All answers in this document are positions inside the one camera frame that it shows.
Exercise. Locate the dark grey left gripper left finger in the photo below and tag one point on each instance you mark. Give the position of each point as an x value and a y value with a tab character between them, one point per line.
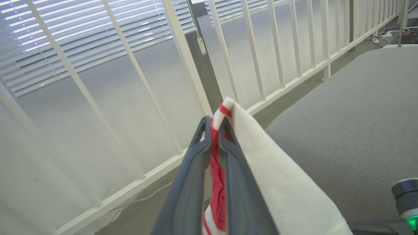
189	182

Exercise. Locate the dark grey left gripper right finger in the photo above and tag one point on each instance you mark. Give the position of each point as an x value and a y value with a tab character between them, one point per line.
241	195

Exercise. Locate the white garment with red trim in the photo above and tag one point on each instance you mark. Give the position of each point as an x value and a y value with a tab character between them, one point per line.
277	182

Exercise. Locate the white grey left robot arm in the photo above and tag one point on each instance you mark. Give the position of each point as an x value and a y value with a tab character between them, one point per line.
406	195

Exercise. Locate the white slatted railing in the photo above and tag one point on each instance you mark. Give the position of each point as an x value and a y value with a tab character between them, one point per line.
183	52

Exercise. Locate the grey fabric sofa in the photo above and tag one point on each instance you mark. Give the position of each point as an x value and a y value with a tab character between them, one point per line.
352	124

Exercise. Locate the narrow white window blind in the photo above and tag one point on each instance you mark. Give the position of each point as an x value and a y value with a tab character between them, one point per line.
228	9

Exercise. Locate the wide white window blind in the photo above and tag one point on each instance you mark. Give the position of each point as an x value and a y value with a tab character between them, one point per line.
81	32

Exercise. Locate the grey metal pole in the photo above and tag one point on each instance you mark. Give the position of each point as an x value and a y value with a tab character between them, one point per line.
403	23

